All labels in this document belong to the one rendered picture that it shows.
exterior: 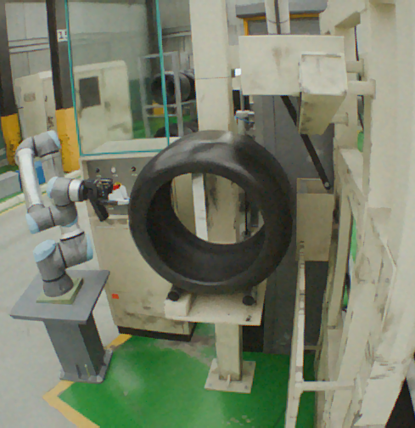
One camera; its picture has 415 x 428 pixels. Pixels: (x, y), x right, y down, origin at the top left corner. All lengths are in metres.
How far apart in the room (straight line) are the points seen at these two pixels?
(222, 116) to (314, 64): 0.81
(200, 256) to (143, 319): 1.04
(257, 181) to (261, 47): 0.47
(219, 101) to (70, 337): 1.52
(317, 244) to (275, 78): 0.90
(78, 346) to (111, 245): 0.65
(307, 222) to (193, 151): 0.59
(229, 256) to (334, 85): 1.02
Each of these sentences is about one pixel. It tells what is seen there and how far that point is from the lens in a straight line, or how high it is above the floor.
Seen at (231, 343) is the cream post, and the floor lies 0.34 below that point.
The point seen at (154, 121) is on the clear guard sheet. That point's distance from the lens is 2.00.
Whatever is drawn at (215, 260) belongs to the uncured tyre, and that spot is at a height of 0.93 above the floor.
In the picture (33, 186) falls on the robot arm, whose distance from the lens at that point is 1.77.
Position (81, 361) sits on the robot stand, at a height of 0.16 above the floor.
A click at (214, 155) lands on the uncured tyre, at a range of 1.19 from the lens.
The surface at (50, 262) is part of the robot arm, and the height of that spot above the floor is 0.82.
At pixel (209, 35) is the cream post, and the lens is 1.53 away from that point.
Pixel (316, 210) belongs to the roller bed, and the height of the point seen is 1.13.
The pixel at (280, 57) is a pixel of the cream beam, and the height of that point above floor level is 1.73.
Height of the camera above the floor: 1.72
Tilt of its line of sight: 23 degrees down
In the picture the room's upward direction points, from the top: 4 degrees counter-clockwise
